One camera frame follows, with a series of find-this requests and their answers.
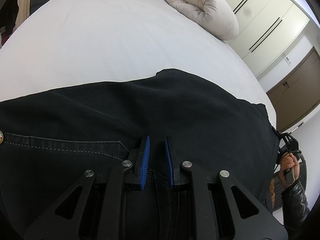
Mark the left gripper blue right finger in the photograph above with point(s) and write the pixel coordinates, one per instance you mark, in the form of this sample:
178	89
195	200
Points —
195	211

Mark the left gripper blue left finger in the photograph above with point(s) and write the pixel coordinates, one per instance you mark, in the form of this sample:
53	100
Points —
128	176

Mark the black denim pants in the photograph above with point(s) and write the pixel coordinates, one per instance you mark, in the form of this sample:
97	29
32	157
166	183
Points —
51	138

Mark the right forearm black sleeve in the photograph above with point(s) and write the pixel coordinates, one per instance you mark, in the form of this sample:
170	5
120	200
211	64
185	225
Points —
295	206

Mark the person's right hand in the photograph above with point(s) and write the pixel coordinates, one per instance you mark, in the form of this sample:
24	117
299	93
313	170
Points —
288	161

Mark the brown wooden door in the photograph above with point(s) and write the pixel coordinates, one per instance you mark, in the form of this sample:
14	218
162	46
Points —
297	94

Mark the cream wardrobe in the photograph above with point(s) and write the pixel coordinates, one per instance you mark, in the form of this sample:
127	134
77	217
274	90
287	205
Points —
266	29

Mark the folded beige duvet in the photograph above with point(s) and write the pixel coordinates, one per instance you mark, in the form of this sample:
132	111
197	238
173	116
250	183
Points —
215	16

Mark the beige curtain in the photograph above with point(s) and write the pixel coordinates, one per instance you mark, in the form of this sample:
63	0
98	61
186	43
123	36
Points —
23	13

